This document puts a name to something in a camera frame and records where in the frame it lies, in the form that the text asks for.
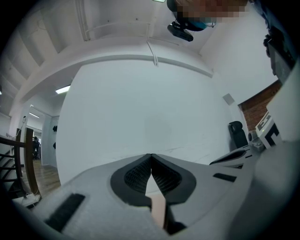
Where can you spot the rectangular ceiling light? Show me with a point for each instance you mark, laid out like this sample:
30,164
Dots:
34,115
62,89

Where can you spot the white wall conduit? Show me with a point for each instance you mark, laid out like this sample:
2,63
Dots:
153,56

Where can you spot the beige cardboard box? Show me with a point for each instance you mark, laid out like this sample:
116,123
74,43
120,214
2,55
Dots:
159,208

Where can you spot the white power strip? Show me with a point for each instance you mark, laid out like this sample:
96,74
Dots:
27,199

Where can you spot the grey wall plate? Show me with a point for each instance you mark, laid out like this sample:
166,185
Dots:
228,99

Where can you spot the black head-mounted camera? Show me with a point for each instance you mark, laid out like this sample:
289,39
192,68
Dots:
180,32

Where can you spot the black wall hook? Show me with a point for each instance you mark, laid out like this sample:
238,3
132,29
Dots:
54,145
55,128

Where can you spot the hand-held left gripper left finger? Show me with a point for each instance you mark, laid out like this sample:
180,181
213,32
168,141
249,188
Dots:
98,201

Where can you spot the black metal railing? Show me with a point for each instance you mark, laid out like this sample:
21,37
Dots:
29,164

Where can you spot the black office chair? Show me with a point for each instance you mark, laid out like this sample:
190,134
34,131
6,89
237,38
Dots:
237,136

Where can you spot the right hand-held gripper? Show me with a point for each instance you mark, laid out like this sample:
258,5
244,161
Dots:
267,133

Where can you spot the white ceiling pipe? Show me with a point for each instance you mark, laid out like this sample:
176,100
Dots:
82,21

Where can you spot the person's head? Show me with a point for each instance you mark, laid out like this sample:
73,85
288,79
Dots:
211,9

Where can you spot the white table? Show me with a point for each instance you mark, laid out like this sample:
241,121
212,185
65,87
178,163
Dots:
153,187

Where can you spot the black chest-mounted screen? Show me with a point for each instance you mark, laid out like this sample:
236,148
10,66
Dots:
281,58

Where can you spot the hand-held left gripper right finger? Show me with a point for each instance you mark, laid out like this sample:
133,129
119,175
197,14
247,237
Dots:
211,199

